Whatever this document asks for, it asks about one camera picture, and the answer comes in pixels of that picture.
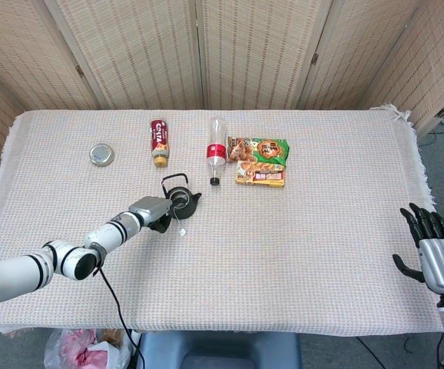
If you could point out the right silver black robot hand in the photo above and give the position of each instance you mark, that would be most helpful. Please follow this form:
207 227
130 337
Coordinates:
443 265

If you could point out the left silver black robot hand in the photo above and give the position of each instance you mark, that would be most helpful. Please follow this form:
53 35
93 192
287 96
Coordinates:
151 209

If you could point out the small grey tea bag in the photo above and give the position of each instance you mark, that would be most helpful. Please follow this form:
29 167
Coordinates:
182 231

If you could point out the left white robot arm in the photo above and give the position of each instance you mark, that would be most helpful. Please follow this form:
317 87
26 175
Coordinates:
110 234

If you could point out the black teapot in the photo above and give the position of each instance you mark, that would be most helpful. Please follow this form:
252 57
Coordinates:
188 209

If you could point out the green snack bag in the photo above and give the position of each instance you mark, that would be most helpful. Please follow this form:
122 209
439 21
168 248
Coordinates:
272 151

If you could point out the pink white plastic bag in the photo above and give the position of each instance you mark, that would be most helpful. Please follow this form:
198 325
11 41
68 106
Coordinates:
80 350

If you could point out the round metal tin lid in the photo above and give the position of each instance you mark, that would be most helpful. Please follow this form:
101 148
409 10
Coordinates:
101 154

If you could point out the clear bottle with red label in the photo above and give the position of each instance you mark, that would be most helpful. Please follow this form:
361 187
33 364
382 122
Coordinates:
216 153

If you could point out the yellow curry box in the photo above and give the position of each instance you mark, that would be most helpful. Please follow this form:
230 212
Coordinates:
260 177

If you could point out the pale woven tablecloth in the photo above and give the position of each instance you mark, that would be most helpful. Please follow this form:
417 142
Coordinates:
264 261

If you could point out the blue grey stool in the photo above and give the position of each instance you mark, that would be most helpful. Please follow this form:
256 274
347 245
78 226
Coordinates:
222 350

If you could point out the woven folding screen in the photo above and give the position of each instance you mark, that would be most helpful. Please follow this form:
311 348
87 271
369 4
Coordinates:
137 50

